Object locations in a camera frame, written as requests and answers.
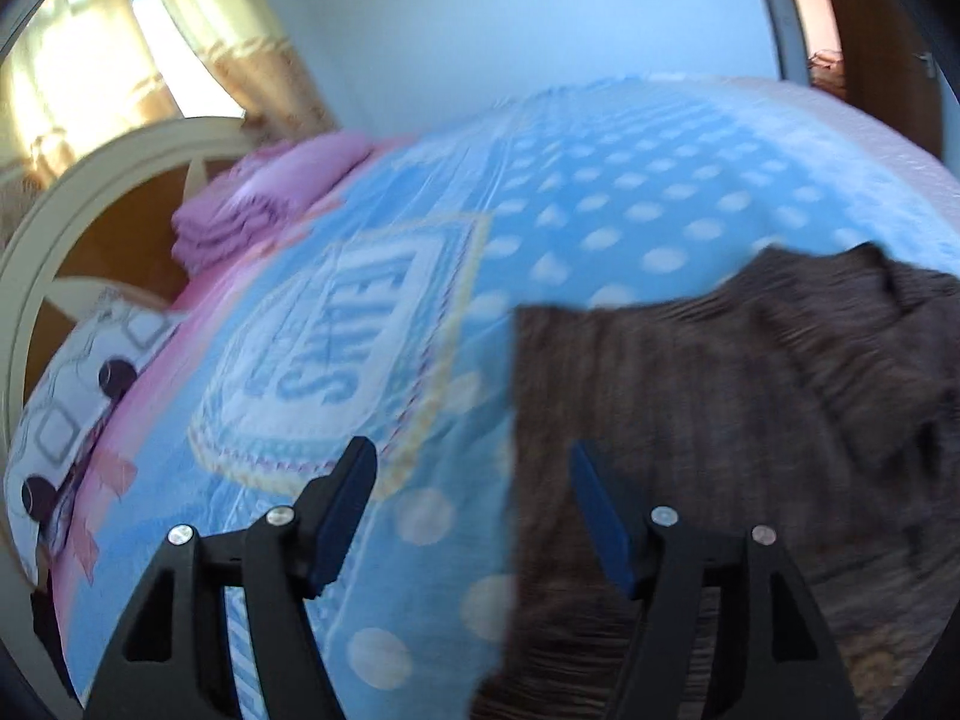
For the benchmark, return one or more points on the blue polka dot blanket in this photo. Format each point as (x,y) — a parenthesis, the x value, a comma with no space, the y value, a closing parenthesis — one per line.
(600,195)

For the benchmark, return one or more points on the yellow curtain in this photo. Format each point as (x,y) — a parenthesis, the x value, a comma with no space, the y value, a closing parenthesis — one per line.
(225,37)

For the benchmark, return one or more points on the brown knitted sweater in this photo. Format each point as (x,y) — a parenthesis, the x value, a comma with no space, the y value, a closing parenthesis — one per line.
(712,390)

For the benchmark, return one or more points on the pink folded quilt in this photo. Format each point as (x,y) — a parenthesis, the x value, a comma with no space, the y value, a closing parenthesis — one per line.
(247,195)

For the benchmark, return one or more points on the white patterned pillow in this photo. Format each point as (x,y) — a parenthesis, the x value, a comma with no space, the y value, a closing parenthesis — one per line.
(71,397)

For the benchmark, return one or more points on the door frame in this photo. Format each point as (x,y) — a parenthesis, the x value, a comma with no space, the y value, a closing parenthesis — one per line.
(780,7)

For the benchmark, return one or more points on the brown wooden door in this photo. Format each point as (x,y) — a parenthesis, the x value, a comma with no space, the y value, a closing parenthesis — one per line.
(877,22)

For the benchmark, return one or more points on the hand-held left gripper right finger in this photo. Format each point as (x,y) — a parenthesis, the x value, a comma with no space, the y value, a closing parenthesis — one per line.
(600,514)

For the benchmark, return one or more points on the cream wooden headboard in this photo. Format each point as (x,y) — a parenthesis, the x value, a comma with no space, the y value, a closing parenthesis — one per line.
(90,187)

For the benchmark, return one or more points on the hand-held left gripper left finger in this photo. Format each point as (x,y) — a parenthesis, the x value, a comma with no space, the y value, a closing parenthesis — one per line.
(339,529)

